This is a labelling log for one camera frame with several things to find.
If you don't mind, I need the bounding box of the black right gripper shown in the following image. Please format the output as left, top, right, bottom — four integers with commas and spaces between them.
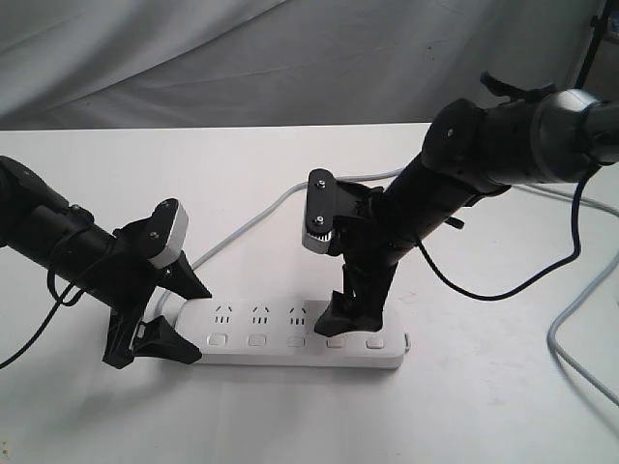
313, 181, 416, 335

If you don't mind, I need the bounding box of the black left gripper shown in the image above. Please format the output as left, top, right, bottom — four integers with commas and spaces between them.
103, 217, 212, 368

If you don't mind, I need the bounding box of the white five-outlet power strip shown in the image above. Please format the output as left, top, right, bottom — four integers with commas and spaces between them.
174, 299, 411, 369

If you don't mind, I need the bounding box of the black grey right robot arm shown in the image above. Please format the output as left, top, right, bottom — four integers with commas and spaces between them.
303, 73, 618, 337

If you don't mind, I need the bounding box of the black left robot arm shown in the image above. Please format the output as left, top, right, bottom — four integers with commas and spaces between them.
1, 157, 211, 369

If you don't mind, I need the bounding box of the grey backdrop cloth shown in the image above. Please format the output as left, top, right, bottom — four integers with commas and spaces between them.
1, 1, 602, 130

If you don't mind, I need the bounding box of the black tripod stand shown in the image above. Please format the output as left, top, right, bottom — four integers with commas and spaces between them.
574, 0, 612, 89

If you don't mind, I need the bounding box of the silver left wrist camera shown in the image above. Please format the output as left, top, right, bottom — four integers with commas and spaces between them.
145, 198, 189, 269

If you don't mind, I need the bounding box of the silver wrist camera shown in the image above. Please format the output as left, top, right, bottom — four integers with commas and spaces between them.
302, 168, 337, 254
145, 198, 189, 269

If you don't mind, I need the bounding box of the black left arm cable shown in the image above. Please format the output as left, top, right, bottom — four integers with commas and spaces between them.
0, 231, 122, 370

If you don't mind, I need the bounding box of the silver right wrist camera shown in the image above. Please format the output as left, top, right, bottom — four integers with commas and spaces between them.
302, 168, 337, 254

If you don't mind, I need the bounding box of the grey power cord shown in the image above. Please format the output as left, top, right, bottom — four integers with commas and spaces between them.
152, 166, 619, 407

